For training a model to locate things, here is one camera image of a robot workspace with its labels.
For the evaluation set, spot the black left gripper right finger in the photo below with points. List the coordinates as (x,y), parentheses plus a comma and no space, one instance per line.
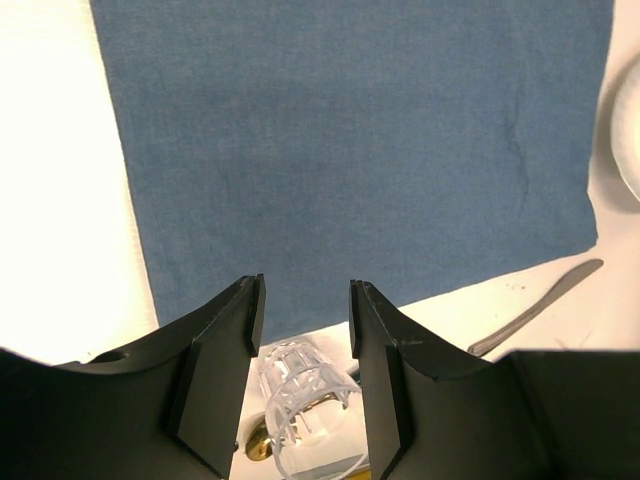
(433,411)

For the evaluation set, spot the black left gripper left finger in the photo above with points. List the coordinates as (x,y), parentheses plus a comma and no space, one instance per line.
(166,406)

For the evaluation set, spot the silver table knife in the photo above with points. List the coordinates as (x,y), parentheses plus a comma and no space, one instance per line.
(564,284)

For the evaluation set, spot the clear drinking glass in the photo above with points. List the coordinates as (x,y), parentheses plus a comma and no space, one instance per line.
(292,358)

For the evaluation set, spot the blue cloth napkin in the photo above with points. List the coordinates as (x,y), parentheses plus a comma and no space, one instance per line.
(422,146)

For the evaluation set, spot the white round plate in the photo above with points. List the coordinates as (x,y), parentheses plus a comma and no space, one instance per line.
(624,128)

